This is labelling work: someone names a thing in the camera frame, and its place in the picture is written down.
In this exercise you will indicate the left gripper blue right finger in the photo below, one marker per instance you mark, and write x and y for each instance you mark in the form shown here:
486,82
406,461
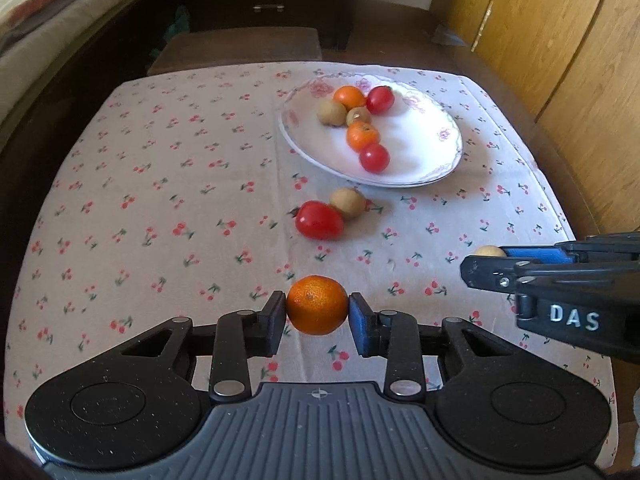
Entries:
394,336

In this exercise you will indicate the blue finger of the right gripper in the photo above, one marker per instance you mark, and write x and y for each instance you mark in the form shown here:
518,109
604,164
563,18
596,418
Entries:
545,254

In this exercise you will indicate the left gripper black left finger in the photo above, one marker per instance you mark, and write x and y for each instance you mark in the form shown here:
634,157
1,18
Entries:
242,335

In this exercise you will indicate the orange mandarin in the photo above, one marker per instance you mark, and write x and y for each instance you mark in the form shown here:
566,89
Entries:
350,97
317,305
360,134

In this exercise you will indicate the red tomato small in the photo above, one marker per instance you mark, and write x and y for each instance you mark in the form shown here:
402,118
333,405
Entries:
374,158

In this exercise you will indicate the red tomato large front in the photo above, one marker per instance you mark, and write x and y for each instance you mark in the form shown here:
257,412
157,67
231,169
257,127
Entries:
380,100

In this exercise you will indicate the cherry print tablecloth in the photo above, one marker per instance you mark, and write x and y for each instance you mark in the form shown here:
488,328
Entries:
177,199

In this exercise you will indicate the white floral plate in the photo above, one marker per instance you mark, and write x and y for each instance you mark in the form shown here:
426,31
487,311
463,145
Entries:
415,142

